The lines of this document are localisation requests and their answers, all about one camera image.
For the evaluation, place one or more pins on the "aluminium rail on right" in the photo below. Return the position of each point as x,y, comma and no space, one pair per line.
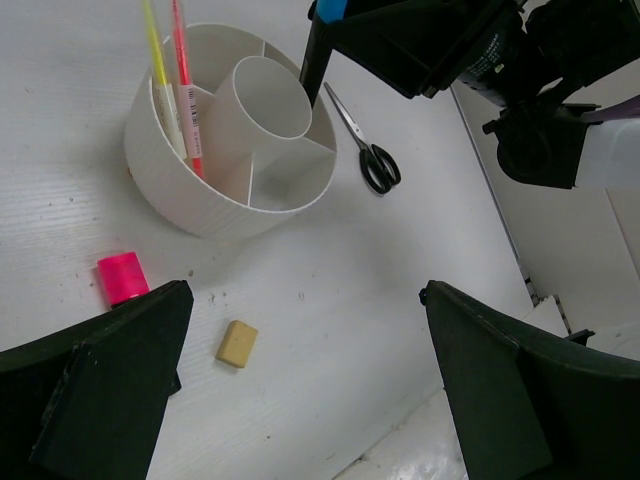
549,229

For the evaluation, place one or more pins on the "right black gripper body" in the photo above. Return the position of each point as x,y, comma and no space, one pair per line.
482,44

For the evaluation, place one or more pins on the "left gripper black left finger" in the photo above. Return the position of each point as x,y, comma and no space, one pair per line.
88,402

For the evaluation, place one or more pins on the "blue black highlighter marker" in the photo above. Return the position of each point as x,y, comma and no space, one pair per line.
318,49

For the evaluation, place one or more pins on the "white round divided container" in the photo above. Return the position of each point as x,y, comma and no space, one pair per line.
268,153

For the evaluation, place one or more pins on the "pink thin highlighter pen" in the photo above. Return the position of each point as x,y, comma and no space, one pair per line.
186,93

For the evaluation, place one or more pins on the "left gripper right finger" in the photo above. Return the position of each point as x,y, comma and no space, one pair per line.
528,404

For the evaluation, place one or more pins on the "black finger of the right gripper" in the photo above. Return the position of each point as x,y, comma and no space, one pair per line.
383,38

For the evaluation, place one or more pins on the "tan eraser block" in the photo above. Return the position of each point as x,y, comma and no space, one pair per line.
237,344

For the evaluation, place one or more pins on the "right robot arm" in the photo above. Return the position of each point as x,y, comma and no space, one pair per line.
542,140

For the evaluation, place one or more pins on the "pink black highlighter marker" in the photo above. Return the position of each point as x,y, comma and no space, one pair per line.
122,278

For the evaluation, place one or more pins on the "black handled scissors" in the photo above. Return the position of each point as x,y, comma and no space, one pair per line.
378,168

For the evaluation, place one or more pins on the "yellow thin highlighter pen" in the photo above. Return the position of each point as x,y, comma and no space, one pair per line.
163,89

